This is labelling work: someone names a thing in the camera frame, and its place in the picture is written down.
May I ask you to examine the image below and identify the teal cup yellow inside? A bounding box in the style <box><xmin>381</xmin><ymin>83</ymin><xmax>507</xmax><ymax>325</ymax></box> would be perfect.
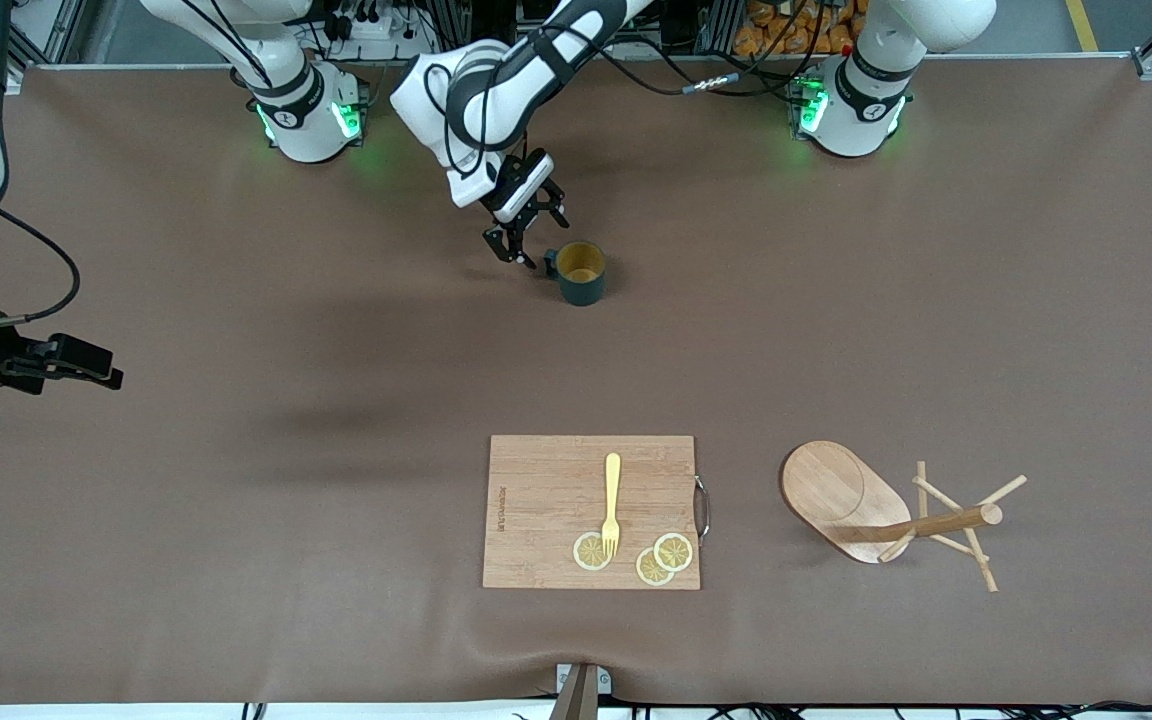
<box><xmin>544</xmin><ymin>240</ymin><xmax>608</xmax><ymax>307</ymax></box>

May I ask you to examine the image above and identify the wooden mug rack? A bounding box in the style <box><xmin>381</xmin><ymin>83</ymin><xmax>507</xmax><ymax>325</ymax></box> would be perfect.
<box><xmin>781</xmin><ymin>440</ymin><xmax>1029</xmax><ymax>593</ymax></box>

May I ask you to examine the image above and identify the white power strip with plugs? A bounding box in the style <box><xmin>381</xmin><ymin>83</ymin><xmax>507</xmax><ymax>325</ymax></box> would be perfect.
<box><xmin>321</xmin><ymin>0</ymin><xmax>437</xmax><ymax>61</ymax></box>

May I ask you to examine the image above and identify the wooden cutting board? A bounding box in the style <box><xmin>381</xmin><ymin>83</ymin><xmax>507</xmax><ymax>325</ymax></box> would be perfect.
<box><xmin>482</xmin><ymin>434</ymin><xmax>702</xmax><ymax>591</ymax></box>

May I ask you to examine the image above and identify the yellow plastic fork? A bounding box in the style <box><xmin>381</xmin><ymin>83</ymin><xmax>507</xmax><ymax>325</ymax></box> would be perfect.
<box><xmin>601</xmin><ymin>452</ymin><xmax>624</xmax><ymax>559</ymax></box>

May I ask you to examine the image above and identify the brown table mat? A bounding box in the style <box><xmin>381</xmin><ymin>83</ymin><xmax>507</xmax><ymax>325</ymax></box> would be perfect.
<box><xmin>0</xmin><ymin>55</ymin><xmax>1152</xmax><ymax>706</ymax></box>

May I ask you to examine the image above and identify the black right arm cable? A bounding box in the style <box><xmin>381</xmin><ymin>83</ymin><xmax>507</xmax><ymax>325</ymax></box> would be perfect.
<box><xmin>0</xmin><ymin>205</ymin><xmax>83</xmax><ymax>327</ymax></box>

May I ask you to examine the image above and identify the grey metal camera mount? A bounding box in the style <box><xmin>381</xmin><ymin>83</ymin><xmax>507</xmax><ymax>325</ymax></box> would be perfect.
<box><xmin>554</xmin><ymin>663</ymin><xmax>613</xmax><ymax>720</ymax></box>

